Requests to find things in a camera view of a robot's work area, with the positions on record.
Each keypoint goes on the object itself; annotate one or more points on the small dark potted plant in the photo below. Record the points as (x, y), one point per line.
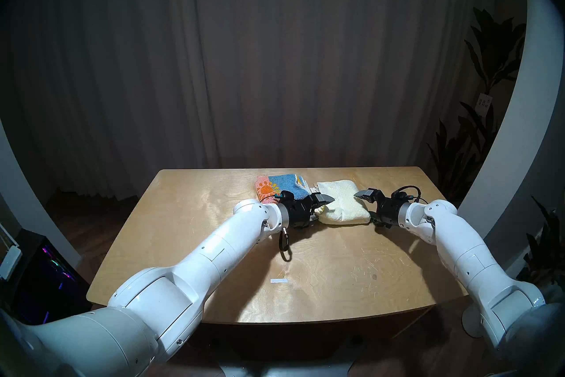
(545, 243)

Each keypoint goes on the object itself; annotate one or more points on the black computer tower RGB lights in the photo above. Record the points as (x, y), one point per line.
(48, 283)

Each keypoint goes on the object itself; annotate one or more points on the cream dotted towel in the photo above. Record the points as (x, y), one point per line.
(344, 204)

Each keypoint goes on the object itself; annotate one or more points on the beige pleated curtain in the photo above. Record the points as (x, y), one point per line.
(265, 49)

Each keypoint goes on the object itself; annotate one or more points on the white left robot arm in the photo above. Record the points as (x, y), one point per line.
(154, 292)

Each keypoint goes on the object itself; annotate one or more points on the white round plant pot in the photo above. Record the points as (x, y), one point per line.
(471, 321)

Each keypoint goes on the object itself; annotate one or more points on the white box device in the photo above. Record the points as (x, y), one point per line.
(9, 261)

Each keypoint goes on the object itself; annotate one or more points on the colourful sun print towel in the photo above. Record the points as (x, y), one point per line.
(273, 186)

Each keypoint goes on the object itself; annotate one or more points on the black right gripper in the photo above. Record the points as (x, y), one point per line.
(389, 212)

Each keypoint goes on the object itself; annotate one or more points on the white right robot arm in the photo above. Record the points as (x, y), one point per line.
(476, 261)

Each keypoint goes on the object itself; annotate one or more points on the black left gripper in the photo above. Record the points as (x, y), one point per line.
(299, 212)

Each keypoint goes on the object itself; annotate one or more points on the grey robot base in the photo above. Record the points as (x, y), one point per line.
(282, 369)

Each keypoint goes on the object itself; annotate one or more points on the tall dark leafy plant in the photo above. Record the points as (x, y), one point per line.
(490, 53)

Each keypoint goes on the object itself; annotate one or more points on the white paper plant tag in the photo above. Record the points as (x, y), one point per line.
(484, 104)

